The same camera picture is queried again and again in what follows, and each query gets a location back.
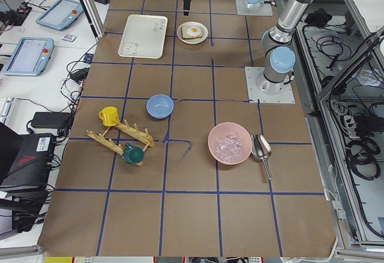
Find cream bear tray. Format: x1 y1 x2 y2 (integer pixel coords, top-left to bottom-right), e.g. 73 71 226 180
118 14 168 59

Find near teach pendant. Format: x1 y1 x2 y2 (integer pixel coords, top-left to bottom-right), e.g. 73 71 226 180
4 37 55 76

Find clear ice cubes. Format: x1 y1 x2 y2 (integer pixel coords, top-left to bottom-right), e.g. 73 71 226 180
213 133 244 163

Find metal scoop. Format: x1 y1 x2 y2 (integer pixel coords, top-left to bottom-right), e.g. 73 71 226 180
251 135 273 181

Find dark green cup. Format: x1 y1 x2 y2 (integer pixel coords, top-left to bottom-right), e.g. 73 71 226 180
122 144 144 164

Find blue bowl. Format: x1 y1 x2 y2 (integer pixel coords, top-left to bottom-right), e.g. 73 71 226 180
146 94 174 119

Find yellow cup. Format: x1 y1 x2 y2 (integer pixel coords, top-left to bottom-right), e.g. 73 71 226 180
98 106 120 127

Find black laptop computer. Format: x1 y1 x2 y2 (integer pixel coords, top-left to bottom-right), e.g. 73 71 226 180
1 123 56 233

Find black power adapter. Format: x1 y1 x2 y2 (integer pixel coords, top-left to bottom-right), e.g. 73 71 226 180
31 112 70 129

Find pink bowl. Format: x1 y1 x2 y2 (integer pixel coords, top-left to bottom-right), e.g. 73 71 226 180
208 122 252 165

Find bread slice on plate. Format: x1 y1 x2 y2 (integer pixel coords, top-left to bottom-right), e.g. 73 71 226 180
182 26 204 40

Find cream round plate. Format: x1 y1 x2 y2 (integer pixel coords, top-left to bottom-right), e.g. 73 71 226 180
177 22 209 44

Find wooden drying rack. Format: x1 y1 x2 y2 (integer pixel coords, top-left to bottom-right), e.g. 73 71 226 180
86 119 157 167

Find teach pendant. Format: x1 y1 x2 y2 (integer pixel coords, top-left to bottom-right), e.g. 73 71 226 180
35 0 83 31
4 37 55 76

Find far teach pendant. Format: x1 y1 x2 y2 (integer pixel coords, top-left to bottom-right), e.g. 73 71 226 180
35 0 83 31

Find fried egg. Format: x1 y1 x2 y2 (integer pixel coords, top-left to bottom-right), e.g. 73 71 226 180
185 26 202 37

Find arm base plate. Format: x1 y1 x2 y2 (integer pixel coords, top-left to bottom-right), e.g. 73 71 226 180
235 0 273 16
245 67 295 104

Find aluminium frame post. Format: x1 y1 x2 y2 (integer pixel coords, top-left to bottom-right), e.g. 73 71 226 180
79 0 105 40

